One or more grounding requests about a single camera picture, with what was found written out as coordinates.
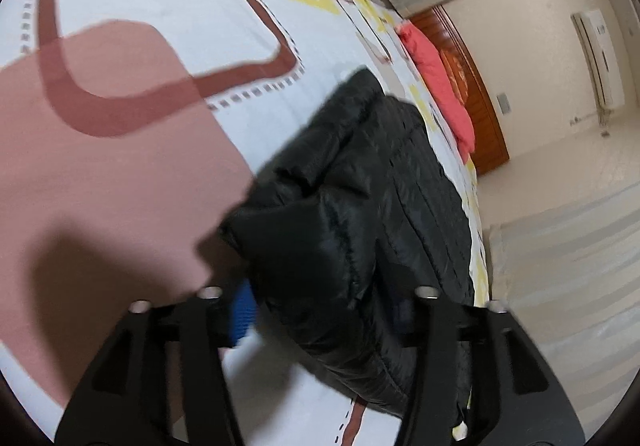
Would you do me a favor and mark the black puffer jacket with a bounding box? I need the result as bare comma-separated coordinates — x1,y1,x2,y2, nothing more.
220,68,474,416

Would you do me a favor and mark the orange small pillow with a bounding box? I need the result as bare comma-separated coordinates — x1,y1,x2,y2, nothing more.
439,49,469,106

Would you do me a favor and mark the cream side curtain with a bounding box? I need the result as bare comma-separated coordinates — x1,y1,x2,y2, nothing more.
486,183,639,437

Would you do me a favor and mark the white air conditioner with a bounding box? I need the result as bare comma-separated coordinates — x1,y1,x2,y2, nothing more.
572,9,625,111

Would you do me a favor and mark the pink folded quilt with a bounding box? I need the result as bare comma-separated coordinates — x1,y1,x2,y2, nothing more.
396,21,475,163

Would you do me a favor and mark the patterned white bed sheet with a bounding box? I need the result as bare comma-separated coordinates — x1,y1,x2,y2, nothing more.
1,0,488,440

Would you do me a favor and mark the wooden headboard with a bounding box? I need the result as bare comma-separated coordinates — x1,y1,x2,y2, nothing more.
410,5,510,176

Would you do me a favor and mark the wall switch panel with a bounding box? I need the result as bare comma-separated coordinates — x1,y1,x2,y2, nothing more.
497,92,511,115

